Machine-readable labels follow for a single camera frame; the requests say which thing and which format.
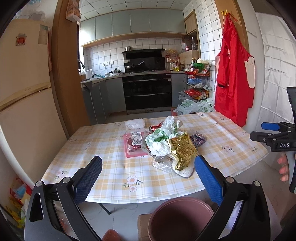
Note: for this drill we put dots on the person's right hand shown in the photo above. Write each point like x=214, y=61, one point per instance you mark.
x=284, y=170

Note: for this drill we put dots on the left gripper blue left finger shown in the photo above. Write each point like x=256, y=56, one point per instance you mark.
x=85, y=178

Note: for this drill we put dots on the red hanging apron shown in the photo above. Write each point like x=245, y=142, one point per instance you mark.
x=235, y=76

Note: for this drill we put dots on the grey kitchen base cabinets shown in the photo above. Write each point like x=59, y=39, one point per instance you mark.
x=102, y=97

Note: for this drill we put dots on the white foam fruit net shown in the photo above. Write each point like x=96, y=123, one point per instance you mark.
x=134, y=124

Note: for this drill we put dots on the wire kitchen storage rack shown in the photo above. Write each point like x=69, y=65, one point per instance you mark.
x=197, y=79

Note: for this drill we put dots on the crushed clear plastic container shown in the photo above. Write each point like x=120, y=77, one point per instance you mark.
x=168, y=163

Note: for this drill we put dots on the gold foil snack bag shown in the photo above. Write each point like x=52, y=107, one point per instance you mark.
x=184, y=151

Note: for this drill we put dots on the cream refrigerator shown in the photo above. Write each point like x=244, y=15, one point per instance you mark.
x=31, y=131

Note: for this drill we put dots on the crushed blue soda can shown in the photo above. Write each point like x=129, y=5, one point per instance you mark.
x=198, y=139

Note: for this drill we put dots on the colourful bags on floor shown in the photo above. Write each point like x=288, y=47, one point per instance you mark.
x=19, y=196

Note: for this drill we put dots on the yellow plaid floral tablecloth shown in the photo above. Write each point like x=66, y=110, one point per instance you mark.
x=134, y=180

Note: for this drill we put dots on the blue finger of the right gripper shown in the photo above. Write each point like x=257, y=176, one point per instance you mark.
x=270, y=126

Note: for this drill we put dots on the wooden door frame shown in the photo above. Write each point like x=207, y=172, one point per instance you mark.
x=64, y=49

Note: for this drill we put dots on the cardboard box under bin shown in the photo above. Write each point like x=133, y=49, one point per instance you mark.
x=143, y=227

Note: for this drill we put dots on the crushed red cola can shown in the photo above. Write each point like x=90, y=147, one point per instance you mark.
x=155, y=127

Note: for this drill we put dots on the clear clamshell box pink tray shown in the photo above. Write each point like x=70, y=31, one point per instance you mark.
x=134, y=146

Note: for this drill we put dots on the grey upper wall cabinets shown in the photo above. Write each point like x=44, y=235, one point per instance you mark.
x=131, y=22

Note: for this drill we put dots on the black built-in stove oven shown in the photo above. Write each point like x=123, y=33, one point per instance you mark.
x=146, y=83

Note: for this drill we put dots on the plastic bags on floor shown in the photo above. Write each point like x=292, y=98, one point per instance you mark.
x=189, y=106

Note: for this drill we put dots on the kitchen faucet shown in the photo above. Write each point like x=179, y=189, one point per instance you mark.
x=81, y=66

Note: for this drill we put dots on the white green plastic bag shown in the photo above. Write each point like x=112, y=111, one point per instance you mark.
x=158, y=142

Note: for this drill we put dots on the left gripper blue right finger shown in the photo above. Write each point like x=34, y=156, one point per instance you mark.
x=207, y=176

